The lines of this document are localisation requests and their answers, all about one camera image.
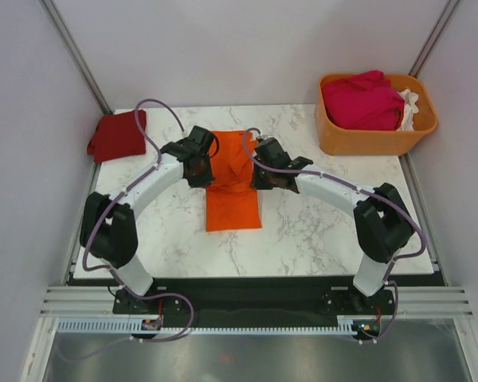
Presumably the orange t shirt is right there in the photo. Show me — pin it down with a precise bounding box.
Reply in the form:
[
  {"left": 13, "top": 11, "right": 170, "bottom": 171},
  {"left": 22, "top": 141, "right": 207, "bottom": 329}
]
[{"left": 206, "top": 131, "right": 261, "bottom": 232}]

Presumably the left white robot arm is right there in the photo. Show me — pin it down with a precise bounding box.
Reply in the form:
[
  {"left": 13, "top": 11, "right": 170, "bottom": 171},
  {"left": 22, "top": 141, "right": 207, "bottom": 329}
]
[{"left": 80, "top": 126, "right": 220, "bottom": 313}]

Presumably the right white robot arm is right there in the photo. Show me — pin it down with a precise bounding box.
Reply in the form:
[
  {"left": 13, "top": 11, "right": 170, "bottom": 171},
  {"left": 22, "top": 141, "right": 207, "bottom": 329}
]
[{"left": 252, "top": 137, "right": 417, "bottom": 314}]

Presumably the orange plastic basket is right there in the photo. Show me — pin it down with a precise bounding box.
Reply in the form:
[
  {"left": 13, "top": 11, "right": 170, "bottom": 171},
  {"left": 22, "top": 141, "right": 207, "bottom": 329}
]
[{"left": 314, "top": 73, "right": 438, "bottom": 156}]

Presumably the folded dark red shirt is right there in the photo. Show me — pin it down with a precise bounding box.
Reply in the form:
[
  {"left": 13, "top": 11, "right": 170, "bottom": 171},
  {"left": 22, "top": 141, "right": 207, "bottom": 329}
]
[{"left": 86, "top": 111, "right": 147, "bottom": 163}]

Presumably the magenta shirt in basket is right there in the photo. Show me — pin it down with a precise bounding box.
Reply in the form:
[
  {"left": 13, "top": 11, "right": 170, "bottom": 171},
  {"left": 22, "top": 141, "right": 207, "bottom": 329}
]
[{"left": 322, "top": 70, "right": 405, "bottom": 131}]

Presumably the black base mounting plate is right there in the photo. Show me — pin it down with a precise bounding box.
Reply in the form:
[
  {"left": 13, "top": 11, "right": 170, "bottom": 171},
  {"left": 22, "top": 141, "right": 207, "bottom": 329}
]
[{"left": 112, "top": 276, "right": 394, "bottom": 327}]

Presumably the white cloth in basket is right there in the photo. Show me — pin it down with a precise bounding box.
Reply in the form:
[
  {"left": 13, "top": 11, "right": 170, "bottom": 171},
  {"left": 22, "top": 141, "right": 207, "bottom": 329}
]
[{"left": 398, "top": 88, "right": 419, "bottom": 131}]

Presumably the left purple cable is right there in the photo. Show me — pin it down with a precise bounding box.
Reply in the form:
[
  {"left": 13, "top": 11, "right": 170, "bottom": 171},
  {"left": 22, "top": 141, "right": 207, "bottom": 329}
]
[{"left": 55, "top": 98, "right": 196, "bottom": 363}]

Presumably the right aluminium corner post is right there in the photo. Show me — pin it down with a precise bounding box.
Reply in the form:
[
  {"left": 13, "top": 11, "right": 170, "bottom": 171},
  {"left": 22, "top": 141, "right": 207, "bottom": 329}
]
[{"left": 408, "top": 0, "right": 463, "bottom": 78}]

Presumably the aluminium corner post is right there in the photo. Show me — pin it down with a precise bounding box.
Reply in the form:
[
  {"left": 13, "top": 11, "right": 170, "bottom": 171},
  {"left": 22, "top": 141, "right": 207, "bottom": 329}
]
[
  {"left": 408, "top": 0, "right": 463, "bottom": 78},
  {"left": 39, "top": 0, "right": 112, "bottom": 115}
]

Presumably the left aluminium corner post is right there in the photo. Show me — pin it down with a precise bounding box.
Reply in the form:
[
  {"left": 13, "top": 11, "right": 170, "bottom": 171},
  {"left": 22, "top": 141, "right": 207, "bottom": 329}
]
[{"left": 39, "top": 0, "right": 112, "bottom": 115}]

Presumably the white slotted cable duct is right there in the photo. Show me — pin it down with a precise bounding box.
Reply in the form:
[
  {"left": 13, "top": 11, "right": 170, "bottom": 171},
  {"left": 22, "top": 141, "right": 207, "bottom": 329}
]
[{"left": 57, "top": 316, "right": 364, "bottom": 336}]

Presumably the aluminium front rail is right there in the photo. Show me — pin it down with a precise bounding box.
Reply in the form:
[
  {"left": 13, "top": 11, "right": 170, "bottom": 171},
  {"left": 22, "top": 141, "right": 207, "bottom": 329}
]
[{"left": 40, "top": 286, "right": 473, "bottom": 319}]

